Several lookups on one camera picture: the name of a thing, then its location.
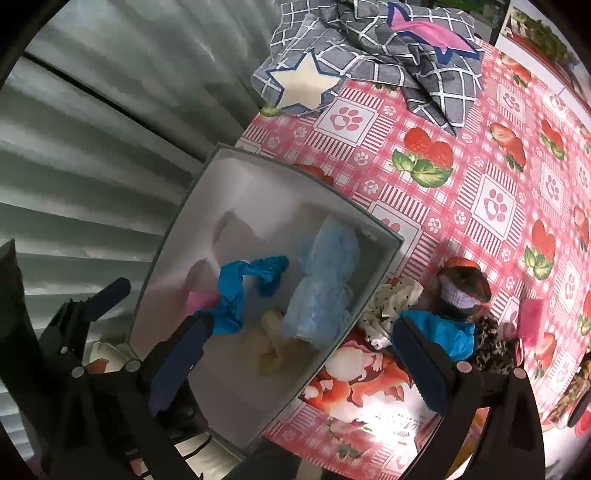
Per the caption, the white polka dot cloth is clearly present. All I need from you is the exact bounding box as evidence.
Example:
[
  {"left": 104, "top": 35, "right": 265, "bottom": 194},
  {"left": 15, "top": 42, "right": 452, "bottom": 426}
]
[{"left": 358, "top": 277, "right": 424, "bottom": 350}]

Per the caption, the pink soft item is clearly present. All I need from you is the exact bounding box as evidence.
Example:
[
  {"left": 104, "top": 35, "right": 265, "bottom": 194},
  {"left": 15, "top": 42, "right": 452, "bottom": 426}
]
[{"left": 185, "top": 289, "right": 221, "bottom": 316}]

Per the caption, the red strawberry checkered tablecloth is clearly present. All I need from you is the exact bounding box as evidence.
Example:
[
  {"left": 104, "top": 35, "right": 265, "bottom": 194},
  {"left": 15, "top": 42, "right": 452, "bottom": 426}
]
[{"left": 234, "top": 38, "right": 591, "bottom": 480}]

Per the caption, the leopard print scrunchie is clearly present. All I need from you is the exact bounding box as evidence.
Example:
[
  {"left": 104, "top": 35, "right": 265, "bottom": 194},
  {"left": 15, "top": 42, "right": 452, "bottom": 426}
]
[{"left": 469, "top": 317, "right": 517, "bottom": 374}]

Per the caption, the blue twisted cloth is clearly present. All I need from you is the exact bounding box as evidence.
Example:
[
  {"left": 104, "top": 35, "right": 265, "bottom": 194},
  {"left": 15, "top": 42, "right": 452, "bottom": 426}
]
[{"left": 193, "top": 255, "right": 290, "bottom": 335}]

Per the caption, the blue sequin cloth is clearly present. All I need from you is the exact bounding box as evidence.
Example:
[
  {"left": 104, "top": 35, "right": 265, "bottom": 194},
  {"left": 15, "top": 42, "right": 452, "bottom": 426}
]
[{"left": 402, "top": 310, "right": 476, "bottom": 362}]

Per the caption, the grey plaid star blanket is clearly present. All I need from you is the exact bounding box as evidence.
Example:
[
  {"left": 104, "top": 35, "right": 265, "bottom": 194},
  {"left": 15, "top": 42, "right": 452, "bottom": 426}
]
[{"left": 252, "top": 1, "right": 484, "bottom": 135}]

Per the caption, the cream soft cloth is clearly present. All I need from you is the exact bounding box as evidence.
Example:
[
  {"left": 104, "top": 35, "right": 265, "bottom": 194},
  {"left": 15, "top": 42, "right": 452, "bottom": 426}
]
[{"left": 245, "top": 309, "right": 318, "bottom": 376}]

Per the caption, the light blue fluffy cloth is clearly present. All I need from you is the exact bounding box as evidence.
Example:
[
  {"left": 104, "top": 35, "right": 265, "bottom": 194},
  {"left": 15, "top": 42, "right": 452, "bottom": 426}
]
[{"left": 280, "top": 215, "right": 361, "bottom": 350}]

